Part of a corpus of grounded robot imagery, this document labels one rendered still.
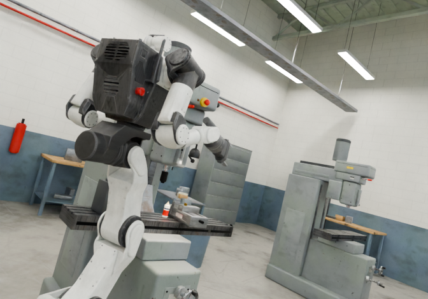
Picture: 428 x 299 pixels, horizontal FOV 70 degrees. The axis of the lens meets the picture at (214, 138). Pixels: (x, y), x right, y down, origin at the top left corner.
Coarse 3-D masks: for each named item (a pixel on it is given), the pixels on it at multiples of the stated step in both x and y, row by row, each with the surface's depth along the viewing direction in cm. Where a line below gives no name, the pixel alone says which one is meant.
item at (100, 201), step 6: (102, 180) 183; (102, 186) 181; (108, 186) 177; (96, 192) 183; (102, 192) 180; (108, 192) 178; (96, 198) 182; (102, 198) 178; (96, 204) 181; (102, 204) 177; (96, 210) 179; (102, 210) 176
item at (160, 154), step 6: (192, 126) 211; (156, 144) 209; (156, 150) 207; (162, 150) 201; (168, 150) 200; (174, 150) 203; (186, 150) 210; (150, 156) 210; (156, 156) 205; (162, 156) 200; (168, 156) 201; (174, 156) 204; (186, 156) 210; (162, 162) 200; (168, 162) 201; (174, 162) 204; (186, 162) 212
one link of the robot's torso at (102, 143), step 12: (84, 132) 114; (96, 132) 115; (108, 132) 118; (120, 132) 119; (132, 132) 125; (144, 132) 132; (84, 144) 113; (96, 144) 111; (108, 144) 115; (120, 144) 120; (84, 156) 112; (96, 156) 113; (108, 156) 118
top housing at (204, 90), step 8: (200, 88) 196; (208, 88) 200; (216, 88) 205; (192, 96) 193; (200, 96) 197; (208, 96) 201; (216, 96) 205; (192, 104) 199; (200, 104) 198; (216, 104) 206
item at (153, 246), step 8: (144, 240) 179; (152, 240) 180; (160, 240) 184; (168, 240) 188; (176, 240) 193; (184, 240) 197; (144, 248) 178; (152, 248) 181; (160, 248) 184; (168, 248) 188; (176, 248) 192; (184, 248) 196; (144, 256) 177; (152, 256) 181; (160, 256) 185; (168, 256) 189; (176, 256) 193; (184, 256) 197
